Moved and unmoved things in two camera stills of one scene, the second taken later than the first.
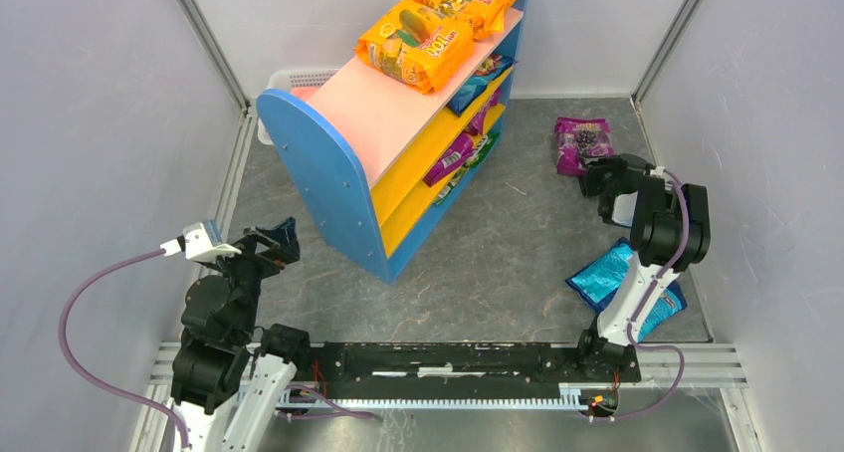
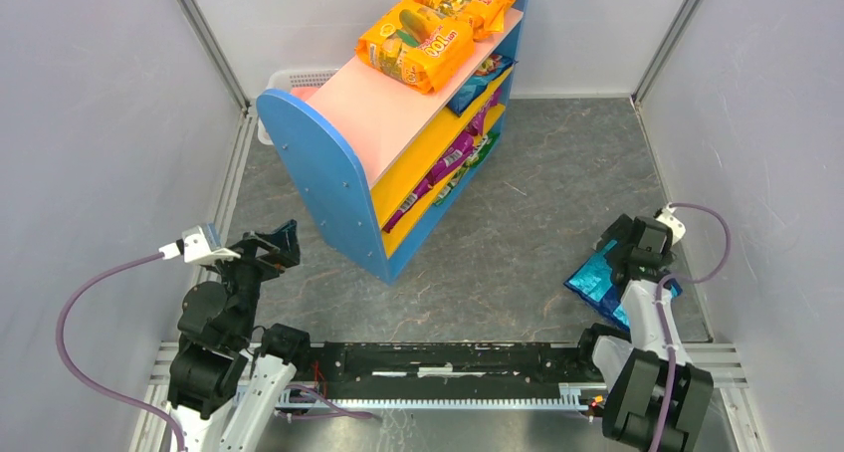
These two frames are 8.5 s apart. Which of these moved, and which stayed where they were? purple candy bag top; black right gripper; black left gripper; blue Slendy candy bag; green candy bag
Moved: black right gripper; purple candy bag top
Stayed: black left gripper; blue Slendy candy bag; green candy bag
